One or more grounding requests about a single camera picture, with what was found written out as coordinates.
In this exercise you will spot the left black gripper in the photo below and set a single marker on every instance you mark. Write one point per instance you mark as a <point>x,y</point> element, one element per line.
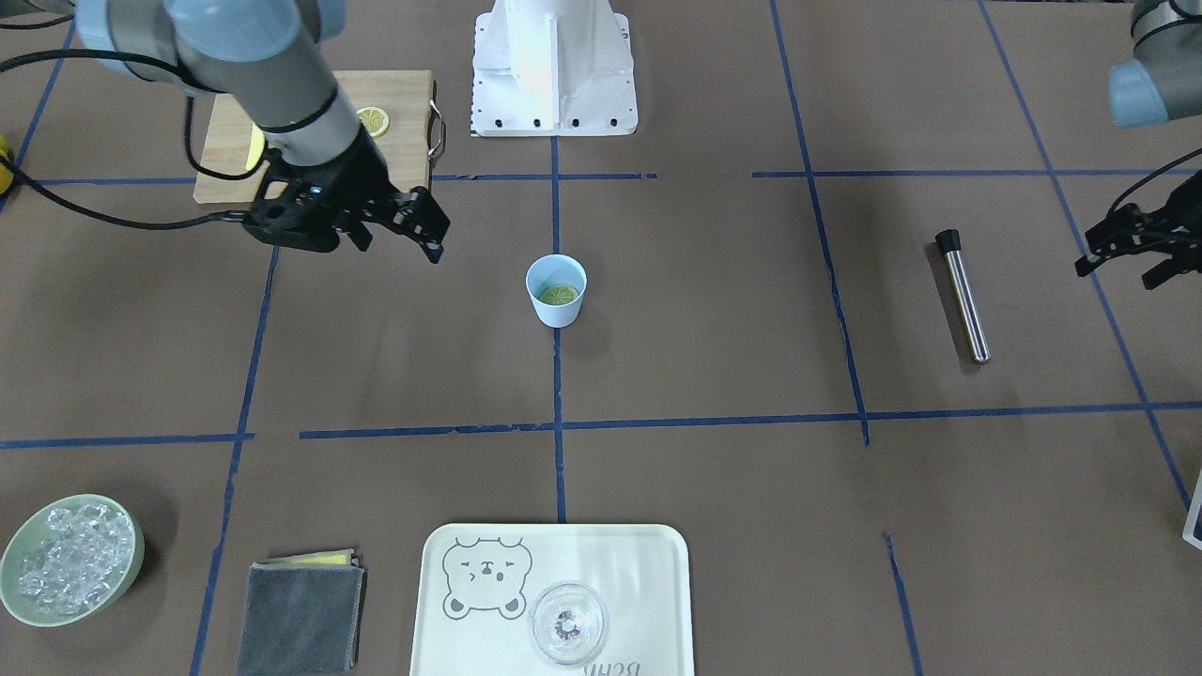
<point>1130,235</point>

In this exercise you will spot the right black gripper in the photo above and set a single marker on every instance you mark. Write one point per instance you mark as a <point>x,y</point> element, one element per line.
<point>360,183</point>

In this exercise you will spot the picked lemon slice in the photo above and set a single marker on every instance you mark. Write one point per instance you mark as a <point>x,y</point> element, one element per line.
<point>559,295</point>

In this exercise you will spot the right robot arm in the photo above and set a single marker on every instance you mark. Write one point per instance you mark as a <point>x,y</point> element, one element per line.
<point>263,53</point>

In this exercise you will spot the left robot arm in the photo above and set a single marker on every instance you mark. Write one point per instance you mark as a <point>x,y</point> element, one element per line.
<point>1160,82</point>

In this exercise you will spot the lemon slice on board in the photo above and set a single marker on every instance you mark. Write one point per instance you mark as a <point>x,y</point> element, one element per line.
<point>374,120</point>

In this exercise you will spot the light blue paper cup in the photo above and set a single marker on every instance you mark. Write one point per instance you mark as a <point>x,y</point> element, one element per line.
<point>553,270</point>

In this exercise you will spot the yellow lemon far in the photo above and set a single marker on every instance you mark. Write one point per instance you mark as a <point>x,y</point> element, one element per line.
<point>7,179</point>

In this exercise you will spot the bamboo cutting board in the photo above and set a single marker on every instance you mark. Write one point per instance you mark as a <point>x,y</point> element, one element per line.
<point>410,140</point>

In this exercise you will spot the cream bear serving tray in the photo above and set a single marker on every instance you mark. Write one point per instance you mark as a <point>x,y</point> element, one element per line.
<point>478,585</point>

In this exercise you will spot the folded grey cloth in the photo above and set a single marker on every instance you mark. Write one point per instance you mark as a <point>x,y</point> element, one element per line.
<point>302,614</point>

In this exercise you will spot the clear wine glass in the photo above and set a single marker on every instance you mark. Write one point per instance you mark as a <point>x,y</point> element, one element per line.
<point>569,624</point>

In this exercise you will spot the green bowl of ice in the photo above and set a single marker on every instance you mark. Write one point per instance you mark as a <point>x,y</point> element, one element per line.
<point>71,560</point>

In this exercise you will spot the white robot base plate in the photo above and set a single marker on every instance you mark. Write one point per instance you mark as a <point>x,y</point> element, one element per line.
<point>553,69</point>

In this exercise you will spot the white wire cup rack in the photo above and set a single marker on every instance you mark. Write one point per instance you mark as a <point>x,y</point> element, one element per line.
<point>1191,533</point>

